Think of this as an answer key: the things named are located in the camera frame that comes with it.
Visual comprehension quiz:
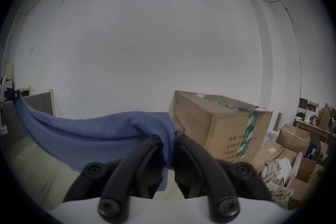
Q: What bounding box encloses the heap of crumpled paper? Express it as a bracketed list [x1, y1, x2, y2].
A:
[262, 157, 295, 208]

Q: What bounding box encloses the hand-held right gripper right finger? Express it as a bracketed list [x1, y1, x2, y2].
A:
[174, 134, 273, 222]

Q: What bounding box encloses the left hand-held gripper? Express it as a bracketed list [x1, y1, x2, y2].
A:
[0, 75, 22, 135]

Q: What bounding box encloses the blue shirt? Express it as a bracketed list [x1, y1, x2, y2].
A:
[14, 90, 179, 192]

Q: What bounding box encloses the large brown carton green tape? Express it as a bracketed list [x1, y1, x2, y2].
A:
[172, 90, 274, 166]

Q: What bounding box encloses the bed with beige sheet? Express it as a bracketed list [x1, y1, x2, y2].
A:
[5, 135, 184, 209]

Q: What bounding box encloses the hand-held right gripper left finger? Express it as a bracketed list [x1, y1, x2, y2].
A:
[62, 134, 164, 222]

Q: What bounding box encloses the wooden table with clutter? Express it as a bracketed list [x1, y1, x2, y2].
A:
[293, 98, 336, 143]

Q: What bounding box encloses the small framed board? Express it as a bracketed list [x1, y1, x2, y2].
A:
[19, 85, 33, 98]

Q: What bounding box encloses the grey board with wooden edge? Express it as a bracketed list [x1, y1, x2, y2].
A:
[23, 89, 57, 118]

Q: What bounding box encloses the pile of brown cartons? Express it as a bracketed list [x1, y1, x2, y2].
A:
[251, 123, 332, 211]

